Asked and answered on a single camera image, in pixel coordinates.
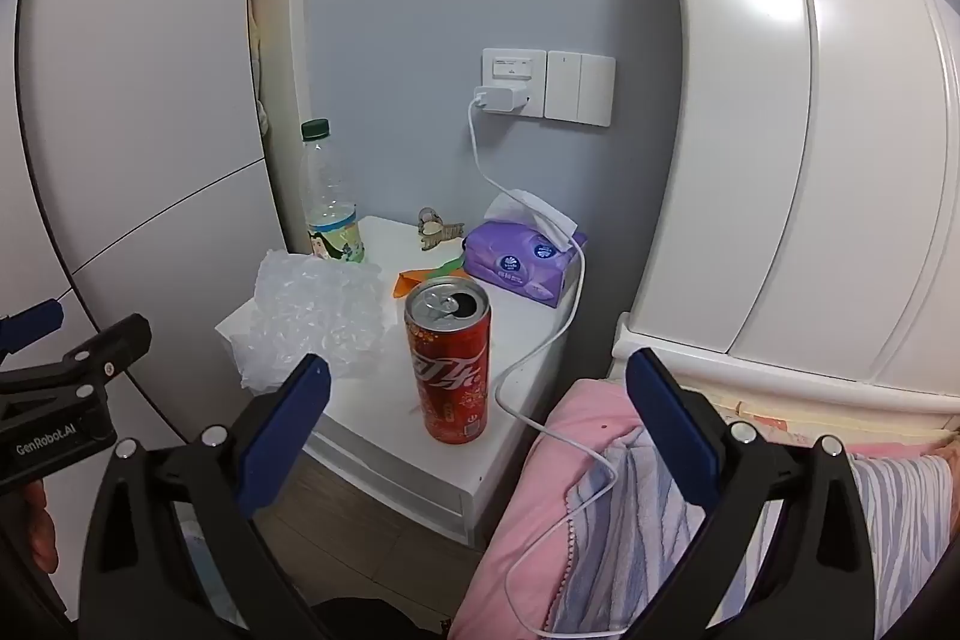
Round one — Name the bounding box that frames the pink pillow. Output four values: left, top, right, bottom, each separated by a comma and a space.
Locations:
450, 377, 721, 640

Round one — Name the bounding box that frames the white wardrobe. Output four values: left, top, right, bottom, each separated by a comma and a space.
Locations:
0, 0, 316, 446

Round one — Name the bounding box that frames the white wall switch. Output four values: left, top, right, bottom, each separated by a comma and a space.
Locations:
545, 50, 616, 125

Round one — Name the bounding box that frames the clear bubble wrap sheet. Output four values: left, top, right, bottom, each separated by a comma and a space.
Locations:
238, 248, 391, 393

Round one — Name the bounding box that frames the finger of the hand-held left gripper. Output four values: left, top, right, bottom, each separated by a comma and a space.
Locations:
0, 314, 152, 416
0, 299, 65, 357

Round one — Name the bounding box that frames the beige hair claw clip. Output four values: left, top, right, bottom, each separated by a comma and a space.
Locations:
418, 206, 466, 253

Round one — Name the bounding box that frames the white charging cable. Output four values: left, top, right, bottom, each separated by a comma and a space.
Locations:
466, 96, 620, 637

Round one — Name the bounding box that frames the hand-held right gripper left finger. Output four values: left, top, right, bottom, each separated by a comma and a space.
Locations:
79, 353, 332, 640

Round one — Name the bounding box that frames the white nightstand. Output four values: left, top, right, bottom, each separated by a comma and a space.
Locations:
217, 216, 586, 549

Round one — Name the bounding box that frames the purple tissue pack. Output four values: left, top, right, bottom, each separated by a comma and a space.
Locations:
461, 190, 588, 310

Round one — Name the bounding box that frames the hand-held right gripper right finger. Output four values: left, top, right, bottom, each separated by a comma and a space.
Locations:
625, 347, 877, 640

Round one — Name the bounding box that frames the red soda can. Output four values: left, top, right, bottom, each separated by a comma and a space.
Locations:
405, 278, 492, 444

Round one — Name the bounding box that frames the white phone charger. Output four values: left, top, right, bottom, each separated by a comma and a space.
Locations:
472, 83, 518, 115

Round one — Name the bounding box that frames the clear plastic bottle green cap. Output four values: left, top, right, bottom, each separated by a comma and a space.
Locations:
300, 119, 366, 264

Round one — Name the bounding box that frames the person's left hand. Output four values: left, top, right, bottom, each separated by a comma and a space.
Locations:
19, 481, 59, 575

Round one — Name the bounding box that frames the white bed headboard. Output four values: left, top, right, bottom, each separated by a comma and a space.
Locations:
611, 0, 960, 416

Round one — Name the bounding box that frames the orange snack wrapper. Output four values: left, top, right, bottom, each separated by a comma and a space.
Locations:
391, 257, 466, 298

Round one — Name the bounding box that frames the blue striped towel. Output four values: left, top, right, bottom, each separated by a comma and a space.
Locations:
551, 426, 960, 640

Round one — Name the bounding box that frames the white wall socket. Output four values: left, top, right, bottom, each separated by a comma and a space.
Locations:
481, 47, 548, 118

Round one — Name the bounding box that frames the patterned bed sheet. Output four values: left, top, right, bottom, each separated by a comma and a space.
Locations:
705, 389, 960, 461

